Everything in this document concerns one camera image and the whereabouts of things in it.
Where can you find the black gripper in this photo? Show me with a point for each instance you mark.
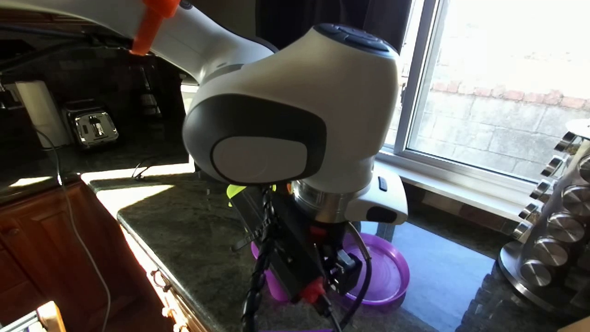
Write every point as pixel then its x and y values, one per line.
pixel 334 263

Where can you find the purple plastic cup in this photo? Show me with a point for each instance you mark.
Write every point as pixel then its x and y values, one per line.
pixel 277 287

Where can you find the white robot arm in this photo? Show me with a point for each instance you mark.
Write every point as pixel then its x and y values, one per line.
pixel 295 92

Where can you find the purple plastic plate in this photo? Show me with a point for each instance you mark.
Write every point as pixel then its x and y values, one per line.
pixel 387 269

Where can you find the yellow-green plastic cup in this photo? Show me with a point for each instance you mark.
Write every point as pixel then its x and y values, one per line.
pixel 234 191

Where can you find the white framed window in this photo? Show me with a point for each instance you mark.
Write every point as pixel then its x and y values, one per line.
pixel 509 92

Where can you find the silver toaster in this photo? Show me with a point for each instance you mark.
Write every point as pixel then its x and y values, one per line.
pixel 92 127

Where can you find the wooden chair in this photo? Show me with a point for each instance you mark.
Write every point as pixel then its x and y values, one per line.
pixel 48 315

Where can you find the wooden kitchen cabinet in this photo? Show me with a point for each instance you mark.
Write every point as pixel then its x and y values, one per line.
pixel 37 245

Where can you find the white countertop appliance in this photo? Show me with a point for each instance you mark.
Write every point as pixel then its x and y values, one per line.
pixel 39 112

